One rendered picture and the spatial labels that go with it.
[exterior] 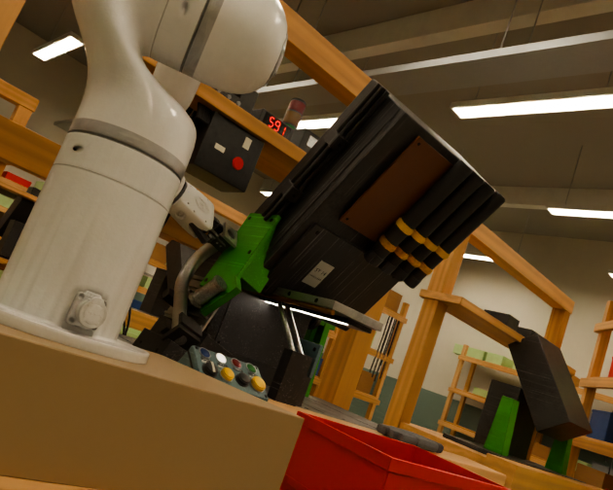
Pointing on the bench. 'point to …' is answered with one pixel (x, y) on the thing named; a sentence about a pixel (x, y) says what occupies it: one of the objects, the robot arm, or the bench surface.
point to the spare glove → (410, 437)
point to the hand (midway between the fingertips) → (220, 237)
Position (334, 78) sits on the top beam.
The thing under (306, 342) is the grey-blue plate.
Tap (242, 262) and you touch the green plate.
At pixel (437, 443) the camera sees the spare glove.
